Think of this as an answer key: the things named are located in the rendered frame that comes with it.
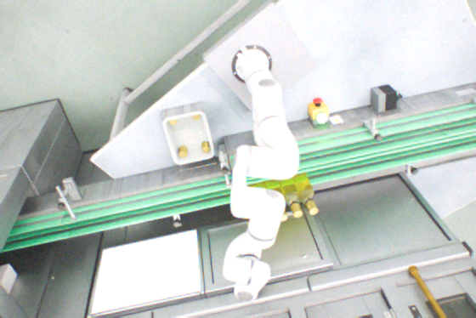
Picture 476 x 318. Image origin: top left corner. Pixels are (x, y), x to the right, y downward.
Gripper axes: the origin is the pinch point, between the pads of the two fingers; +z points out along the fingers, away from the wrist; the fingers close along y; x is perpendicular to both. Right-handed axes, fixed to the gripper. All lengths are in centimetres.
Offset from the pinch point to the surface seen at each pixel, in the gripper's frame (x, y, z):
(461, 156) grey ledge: -88, -13, 55
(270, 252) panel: -4.7, -12.4, -0.1
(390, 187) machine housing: -55, -15, 39
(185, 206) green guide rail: 31.1, -3.4, 18.2
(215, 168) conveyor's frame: 18.5, 6.1, 30.5
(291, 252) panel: -12.4, -12.3, -0.3
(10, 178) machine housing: 98, 22, 10
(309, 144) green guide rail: -21.5, 13.8, 33.1
